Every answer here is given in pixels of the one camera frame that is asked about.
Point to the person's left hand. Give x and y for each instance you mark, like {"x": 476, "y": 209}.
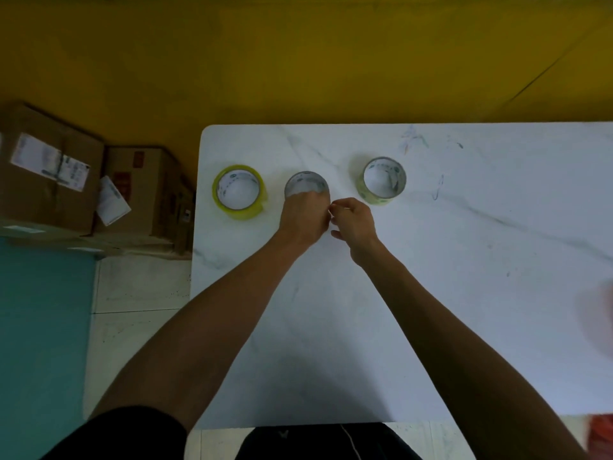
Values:
{"x": 302, "y": 220}

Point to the person's black shorts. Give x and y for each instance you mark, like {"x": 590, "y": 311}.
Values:
{"x": 297, "y": 443}

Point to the clear tape roll grey core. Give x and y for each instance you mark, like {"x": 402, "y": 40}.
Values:
{"x": 306, "y": 181}

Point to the white shipping label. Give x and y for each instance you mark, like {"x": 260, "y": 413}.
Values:
{"x": 48, "y": 160}

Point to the person's left forearm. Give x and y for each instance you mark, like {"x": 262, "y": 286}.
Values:
{"x": 215, "y": 325}

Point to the person's right fingers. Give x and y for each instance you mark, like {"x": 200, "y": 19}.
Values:
{"x": 345, "y": 205}

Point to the person's right forearm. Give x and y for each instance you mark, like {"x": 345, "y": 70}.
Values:
{"x": 459, "y": 359}

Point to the loose white paper label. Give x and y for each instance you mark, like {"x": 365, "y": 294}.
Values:
{"x": 112, "y": 203}

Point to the person's left fingers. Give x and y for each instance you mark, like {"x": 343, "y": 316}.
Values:
{"x": 309, "y": 200}

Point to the teal floor mat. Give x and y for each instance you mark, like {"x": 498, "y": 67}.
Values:
{"x": 43, "y": 349}

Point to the thin pale yellow tape roll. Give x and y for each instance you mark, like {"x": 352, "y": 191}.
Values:
{"x": 383, "y": 181}

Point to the thick yellow tape roll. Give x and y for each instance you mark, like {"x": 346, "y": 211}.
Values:
{"x": 238, "y": 192}

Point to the person's black sleeve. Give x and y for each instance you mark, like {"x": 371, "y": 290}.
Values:
{"x": 124, "y": 435}

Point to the red object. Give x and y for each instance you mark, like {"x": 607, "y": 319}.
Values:
{"x": 602, "y": 435}

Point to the large brown cardboard box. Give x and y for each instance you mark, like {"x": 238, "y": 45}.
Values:
{"x": 43, "y": 186}

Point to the brown cardboard box red label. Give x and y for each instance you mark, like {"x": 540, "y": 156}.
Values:
{"x": 148, "y": 196}

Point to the person's right hand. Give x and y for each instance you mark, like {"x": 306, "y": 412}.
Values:
{"x": 359, "y": 229}

